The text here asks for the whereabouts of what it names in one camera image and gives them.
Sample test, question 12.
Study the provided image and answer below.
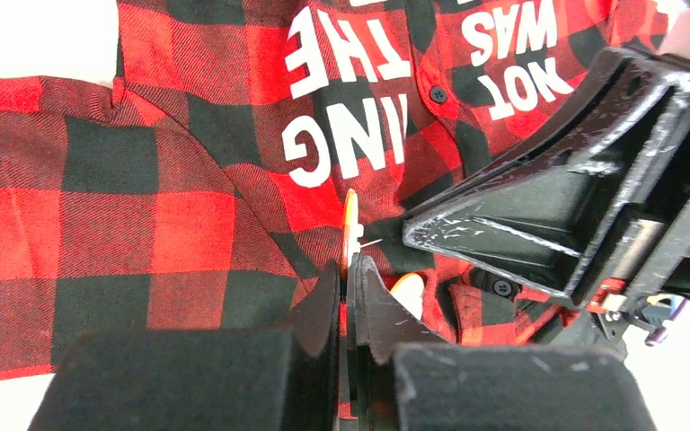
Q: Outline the orange green round brooch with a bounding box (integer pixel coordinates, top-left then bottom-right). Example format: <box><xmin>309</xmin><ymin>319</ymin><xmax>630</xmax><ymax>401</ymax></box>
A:
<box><xmin>340</xmin><ymin>189</ymin><xmax>383</xmax><ymax>280</ymax></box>

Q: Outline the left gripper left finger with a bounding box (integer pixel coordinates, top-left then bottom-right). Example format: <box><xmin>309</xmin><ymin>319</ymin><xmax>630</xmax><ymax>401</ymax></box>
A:
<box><xmin>30</xmin><ymin>261</ymin><xmax>341</xmax><ymax>430</ymax></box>

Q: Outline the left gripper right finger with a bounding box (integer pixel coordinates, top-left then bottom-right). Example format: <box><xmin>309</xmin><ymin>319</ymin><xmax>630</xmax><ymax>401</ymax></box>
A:
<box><xmin>348</xmin><ymin>254</ymin><xmax>655</xmax><ymax>430</ymax></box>

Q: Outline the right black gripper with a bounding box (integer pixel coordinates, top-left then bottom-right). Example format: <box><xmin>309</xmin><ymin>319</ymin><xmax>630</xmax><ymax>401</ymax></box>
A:
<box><xmin>402</xmin><ymin>48</ymin><xmax>690</xmax><ymax>333</ymax></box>

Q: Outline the red black plaid shirt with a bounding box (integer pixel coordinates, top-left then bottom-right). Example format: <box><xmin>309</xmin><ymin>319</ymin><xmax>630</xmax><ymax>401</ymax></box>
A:
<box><xmin>0</xmin><ymin>1</ymin><xmax>669</xmax><ymax>380</ymax></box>

